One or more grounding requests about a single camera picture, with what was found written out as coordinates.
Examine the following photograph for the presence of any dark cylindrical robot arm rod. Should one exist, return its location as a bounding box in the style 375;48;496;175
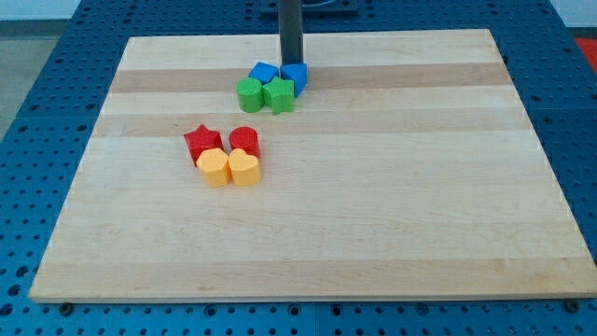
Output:
278;0;304;65

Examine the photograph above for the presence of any blue triangle block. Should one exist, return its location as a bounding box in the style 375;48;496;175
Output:
280;63;308;98

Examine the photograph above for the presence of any yellow heart block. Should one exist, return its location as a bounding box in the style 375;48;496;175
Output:
229;148;261;187

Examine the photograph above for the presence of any red cylinder block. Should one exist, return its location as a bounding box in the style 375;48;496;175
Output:
229;126;261;158

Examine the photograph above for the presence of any green star block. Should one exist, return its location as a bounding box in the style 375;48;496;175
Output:
262;77;295;115

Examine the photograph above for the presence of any yellow hexagon block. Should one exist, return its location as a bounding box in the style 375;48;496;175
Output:
196;147;231;188

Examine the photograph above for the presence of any green cylinder block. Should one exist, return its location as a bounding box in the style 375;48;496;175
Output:
236;77;265;113

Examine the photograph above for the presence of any red star block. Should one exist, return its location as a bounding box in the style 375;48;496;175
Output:
184;124;224;165

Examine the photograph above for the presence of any blue cube block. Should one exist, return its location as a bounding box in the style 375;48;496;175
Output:
248;62;279;85

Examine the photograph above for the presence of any wooden board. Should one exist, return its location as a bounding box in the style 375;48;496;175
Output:
29;29;596;303

